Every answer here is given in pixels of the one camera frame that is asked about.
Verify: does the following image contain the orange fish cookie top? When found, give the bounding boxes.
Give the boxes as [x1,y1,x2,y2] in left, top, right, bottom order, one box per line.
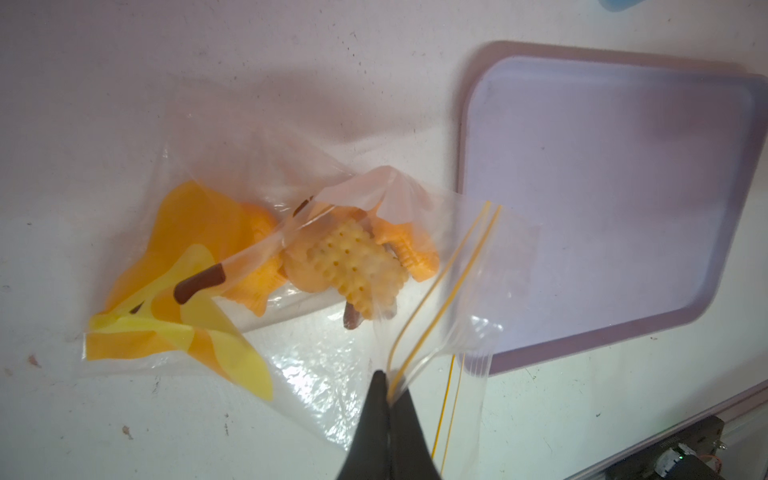
[371,216,440,282]

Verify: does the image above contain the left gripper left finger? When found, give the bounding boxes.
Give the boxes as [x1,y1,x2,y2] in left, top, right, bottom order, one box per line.
[337,370,390,480]

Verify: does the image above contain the round orange shell cookie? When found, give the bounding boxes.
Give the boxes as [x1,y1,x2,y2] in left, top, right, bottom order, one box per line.
[281,237,330,293]

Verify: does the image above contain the square yellow cracker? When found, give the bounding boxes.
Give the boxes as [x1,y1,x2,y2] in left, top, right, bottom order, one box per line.
[307,219,409,320]

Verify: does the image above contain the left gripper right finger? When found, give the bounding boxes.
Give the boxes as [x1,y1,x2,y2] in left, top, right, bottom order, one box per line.
[389,390,441,480]

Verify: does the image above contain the brown star cookie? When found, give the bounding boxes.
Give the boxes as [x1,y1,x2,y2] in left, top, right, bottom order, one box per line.
[343,302,397,330]

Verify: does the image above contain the blue tape roll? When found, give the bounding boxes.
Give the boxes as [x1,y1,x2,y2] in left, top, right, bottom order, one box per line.
[599,0,643,12]

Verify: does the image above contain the lavender plastic tray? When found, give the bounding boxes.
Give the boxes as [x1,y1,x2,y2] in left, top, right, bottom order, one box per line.
[457,41,767,374]

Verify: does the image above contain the clear resealable plastic bag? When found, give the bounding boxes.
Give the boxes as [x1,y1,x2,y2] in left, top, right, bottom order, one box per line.
[83,114,539,479]

